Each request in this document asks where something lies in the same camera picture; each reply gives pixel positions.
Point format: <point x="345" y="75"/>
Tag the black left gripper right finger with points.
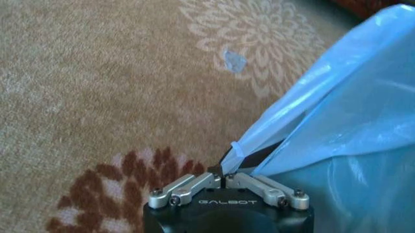
<point x="259" y="185"/>

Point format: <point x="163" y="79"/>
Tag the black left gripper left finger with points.
<point x="190" y="187"/>

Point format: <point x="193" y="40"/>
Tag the blue plastic garbage bag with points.
<point x="357" y="121"/>

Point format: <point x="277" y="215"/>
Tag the beige floral rug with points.
<point x="114" y="85"/>

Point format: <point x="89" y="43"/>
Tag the small blue plastic scrap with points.
<point x="234" y="60"/>

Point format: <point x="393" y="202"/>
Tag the red patterned fabric object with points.
<point x="363" y="4"/>

